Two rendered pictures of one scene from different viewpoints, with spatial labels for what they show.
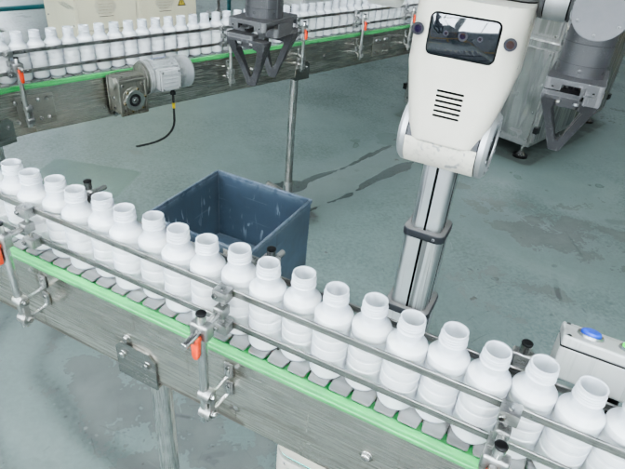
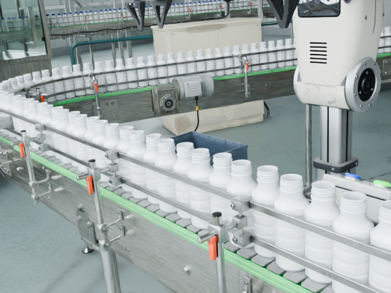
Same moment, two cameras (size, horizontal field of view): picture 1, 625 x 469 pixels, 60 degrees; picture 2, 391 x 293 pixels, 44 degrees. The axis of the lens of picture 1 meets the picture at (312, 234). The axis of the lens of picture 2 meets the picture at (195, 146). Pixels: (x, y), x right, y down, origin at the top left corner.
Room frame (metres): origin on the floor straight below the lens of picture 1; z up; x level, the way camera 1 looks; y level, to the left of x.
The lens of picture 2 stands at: (-0.26, -0.57, 1.47)
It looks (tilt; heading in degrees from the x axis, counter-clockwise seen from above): 17 degrees down; 27
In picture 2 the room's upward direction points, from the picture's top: 5 degrees counter-clockwise
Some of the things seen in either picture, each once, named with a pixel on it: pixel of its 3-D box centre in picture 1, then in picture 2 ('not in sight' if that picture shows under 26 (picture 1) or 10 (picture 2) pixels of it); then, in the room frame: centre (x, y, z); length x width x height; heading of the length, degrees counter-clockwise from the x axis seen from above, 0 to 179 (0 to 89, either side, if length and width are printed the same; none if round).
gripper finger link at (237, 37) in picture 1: (257, 53); (144, 11); (0.84, 0.11, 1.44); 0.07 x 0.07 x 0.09; 66
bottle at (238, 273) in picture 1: (239, 288); (130, 158); (0.71, 0.11, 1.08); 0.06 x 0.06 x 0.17
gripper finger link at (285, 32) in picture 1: (269, 48); (155, 10); (0.88, 0.10, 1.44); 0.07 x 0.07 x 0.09; 66
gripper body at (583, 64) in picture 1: (584, 58); not in sight; (0.67, -0.31, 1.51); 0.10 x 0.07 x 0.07; 155
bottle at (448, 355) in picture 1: (444, 371); (224, 194); (0.56, -0.21, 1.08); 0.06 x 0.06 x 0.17
